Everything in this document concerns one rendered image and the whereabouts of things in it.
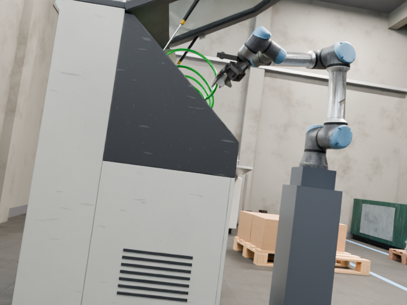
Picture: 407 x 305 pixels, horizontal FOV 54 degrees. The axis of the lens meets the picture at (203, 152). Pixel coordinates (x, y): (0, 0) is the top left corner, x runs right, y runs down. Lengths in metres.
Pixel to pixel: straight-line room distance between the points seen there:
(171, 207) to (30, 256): 0.62
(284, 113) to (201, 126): 6.80
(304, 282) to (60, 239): 1.16
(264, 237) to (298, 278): 2.06
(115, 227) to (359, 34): 8.36
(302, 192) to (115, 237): 0.93
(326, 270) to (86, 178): 1.23
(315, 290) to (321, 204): 0.43
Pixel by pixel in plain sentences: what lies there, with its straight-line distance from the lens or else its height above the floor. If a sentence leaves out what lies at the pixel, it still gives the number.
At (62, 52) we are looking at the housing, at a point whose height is 1.23.
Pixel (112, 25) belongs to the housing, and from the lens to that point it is 1.87.
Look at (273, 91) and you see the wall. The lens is 8.51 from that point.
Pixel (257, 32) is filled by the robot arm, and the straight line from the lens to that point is 1.87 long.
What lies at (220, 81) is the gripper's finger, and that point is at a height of 1.24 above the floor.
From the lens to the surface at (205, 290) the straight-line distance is 1.80.
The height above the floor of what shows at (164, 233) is 0.52.
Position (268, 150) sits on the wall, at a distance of 8.30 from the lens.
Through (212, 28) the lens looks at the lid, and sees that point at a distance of 2.55.
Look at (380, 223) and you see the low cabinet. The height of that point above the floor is 0.43.
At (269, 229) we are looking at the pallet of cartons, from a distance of 4.13.
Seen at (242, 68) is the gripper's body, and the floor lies 1.31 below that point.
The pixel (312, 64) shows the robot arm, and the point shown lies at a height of 1.44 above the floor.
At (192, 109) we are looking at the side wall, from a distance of 1.76.
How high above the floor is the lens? 0.76
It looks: 4 degrees up
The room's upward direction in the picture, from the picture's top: 7 degrees clockwise
